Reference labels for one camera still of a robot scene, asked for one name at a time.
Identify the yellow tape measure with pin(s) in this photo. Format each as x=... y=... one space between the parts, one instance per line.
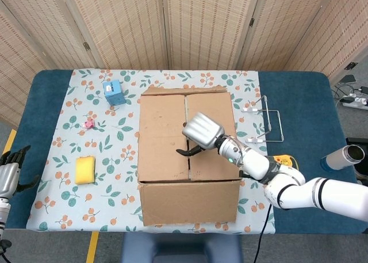
x=283 y=160

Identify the woven folding screen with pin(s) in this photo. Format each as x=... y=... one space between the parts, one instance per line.
x=201 y=24

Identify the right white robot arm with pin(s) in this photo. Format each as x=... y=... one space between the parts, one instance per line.
x=287 y=191

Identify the blue bottle cap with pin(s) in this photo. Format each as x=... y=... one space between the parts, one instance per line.
x=325 y=163

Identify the small blue carton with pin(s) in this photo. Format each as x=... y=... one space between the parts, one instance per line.
x=114 y=94

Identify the white power strip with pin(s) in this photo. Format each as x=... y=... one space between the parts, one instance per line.
x=355 y=102

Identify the orange fruit print tablecloth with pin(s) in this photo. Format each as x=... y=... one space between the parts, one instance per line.
x=115 y=196

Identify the pink wrapped candy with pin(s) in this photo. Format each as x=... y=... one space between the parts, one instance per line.
x=89 y=124

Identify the yellow sponge with green pad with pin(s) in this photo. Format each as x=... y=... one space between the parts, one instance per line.
x=85 y=171

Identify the silver thermos bottle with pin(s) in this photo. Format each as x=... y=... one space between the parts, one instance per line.
x=342 y=159

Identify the black phone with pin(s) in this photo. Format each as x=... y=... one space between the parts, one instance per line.
x=348 y=79

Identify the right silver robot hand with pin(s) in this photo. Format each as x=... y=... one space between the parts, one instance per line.
x=202 y=129

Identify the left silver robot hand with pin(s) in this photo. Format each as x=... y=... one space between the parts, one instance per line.
x=8 y=176

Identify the red-topped cardboard box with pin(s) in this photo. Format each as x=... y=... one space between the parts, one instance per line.
x=164 y=130

